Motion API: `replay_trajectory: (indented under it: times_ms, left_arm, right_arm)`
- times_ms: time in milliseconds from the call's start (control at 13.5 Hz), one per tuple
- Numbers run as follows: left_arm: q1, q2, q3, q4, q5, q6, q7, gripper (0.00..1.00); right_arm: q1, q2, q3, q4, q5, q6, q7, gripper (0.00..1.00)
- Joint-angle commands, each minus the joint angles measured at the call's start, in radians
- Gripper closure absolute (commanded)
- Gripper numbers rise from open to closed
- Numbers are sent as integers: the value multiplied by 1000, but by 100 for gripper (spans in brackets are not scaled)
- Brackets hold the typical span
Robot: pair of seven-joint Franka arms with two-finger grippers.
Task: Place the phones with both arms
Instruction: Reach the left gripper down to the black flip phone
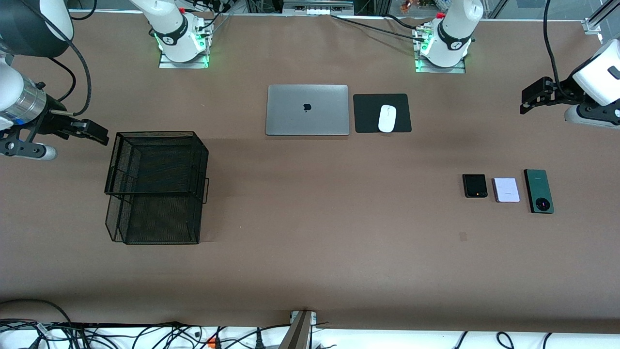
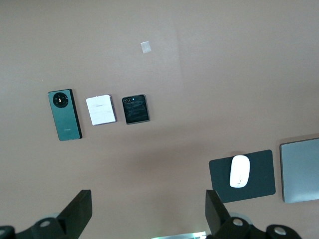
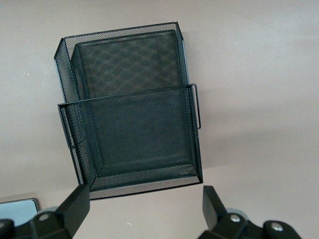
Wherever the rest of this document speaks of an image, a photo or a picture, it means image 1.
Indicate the grey socket strip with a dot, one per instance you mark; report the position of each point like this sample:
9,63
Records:
317,10

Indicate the black mesh two-tier tray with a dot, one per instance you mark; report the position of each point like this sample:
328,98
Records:
160,218

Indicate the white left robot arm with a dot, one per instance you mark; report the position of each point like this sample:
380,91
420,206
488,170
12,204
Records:
453,34

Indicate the lilac flip phone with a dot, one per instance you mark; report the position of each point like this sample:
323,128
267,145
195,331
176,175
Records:
506,189

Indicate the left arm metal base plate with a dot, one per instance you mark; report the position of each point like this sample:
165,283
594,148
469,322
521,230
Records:
436,71

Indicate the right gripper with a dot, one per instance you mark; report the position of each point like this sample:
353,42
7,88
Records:
50,121

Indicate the white computer mouse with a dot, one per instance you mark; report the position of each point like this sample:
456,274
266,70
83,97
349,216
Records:
387,118

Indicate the silver closed laptop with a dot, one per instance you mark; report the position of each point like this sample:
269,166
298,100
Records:
290,116

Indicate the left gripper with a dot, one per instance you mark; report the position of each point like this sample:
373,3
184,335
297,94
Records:
563,95

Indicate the black flip phone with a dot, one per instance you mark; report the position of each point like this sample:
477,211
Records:
474,184

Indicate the aluminium frame profile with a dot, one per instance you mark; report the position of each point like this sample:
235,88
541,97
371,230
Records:
593,24

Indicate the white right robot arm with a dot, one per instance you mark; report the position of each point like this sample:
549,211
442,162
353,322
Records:
177,29

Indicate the green phone round camera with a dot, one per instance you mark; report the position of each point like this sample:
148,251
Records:
536,186

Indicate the small orange background object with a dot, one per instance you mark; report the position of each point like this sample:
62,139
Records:
406,6

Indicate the black mouse pad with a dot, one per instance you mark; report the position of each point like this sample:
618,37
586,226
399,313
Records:
365,116

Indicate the grey metal camera bracket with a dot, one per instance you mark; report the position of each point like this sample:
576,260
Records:
298,334

